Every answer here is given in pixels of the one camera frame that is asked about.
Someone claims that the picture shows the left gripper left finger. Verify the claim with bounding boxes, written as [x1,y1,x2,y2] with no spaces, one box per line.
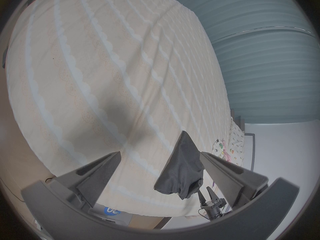
[49,151,122,209]

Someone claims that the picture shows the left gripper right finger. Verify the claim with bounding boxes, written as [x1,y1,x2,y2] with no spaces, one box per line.
[200,151,269,207]

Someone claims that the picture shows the black T-shirt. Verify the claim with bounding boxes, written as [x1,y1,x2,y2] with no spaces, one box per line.
[153,131,206,201]

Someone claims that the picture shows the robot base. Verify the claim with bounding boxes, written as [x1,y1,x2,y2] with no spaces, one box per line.
[87,203,133,227]

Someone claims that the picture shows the bed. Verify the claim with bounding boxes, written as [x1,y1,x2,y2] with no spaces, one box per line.
[2,0,256,219]

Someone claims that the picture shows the pink garment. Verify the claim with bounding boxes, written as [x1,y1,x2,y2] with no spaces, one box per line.
[223,141,232,162]

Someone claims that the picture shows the white printed garment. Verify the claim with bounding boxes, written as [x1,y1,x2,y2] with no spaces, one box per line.
[212,138,227,160]

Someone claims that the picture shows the white printed pillow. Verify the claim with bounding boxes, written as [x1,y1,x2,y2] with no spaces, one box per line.
[229,120,246,166]

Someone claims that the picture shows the grey bedside table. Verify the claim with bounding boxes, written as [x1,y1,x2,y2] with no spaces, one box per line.
[229,108,246,130]

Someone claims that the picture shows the blue-green curtain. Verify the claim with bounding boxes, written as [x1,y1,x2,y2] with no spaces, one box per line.
[147,0,320,125]

